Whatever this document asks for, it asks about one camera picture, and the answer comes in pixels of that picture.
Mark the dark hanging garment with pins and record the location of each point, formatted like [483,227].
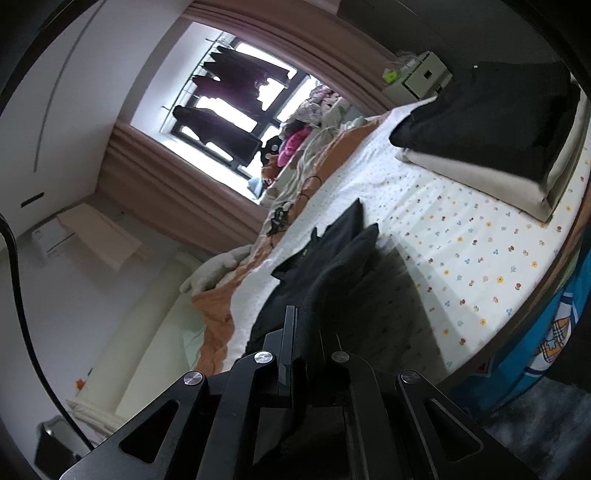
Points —
[249,62]
[226,94]

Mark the orange blanket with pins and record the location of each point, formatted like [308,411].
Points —
[217,323]

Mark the white floral bed sheet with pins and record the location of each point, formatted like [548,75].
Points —
[461,240]

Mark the ceiling air vent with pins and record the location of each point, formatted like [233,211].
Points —
[33,199]

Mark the metal clothes rail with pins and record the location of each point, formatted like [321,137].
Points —
[184,78]

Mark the folded black and beige clothes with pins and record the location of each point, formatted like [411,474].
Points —
[485,180]

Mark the pink plush toy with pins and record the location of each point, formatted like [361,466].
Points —
[291,145]

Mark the pile of light clothes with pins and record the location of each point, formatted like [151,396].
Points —
[314,108]

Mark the blue grey shaggy rug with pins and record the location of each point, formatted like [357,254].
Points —
[545,438]

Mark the black penguin plush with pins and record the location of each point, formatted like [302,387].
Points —
[270,147]

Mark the long black hanging coat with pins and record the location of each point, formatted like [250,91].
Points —
[217,134]

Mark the beige hanging towel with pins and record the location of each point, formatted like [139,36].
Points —
[101,235]

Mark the dark framed window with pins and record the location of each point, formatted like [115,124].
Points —
[203,60]

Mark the black button shirt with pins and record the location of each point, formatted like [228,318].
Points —
[332,258]

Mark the pale green pillow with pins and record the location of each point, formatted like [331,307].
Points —
[194,339]

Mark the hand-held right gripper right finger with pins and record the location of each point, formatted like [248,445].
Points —
[355,383]

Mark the cream bed frame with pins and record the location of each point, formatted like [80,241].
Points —
[138,350]

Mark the pile of clothes by window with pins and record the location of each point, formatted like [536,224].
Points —
[314,147]

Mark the pink curtain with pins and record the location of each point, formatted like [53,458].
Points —
[300,37]
[184,198]

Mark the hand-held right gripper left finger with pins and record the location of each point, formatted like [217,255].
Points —
[281,346]

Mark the beige plush toy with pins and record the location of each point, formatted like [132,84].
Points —
[212,270]

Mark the white nightstand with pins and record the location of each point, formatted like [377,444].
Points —
[425,76]

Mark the white air conditioner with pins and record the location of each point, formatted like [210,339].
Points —
[51,244]

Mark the brown plush toy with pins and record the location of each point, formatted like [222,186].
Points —
[269,171]

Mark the green small item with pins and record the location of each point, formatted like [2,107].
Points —
[390,76]

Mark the black folded garment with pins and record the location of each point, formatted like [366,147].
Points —
[489,115]

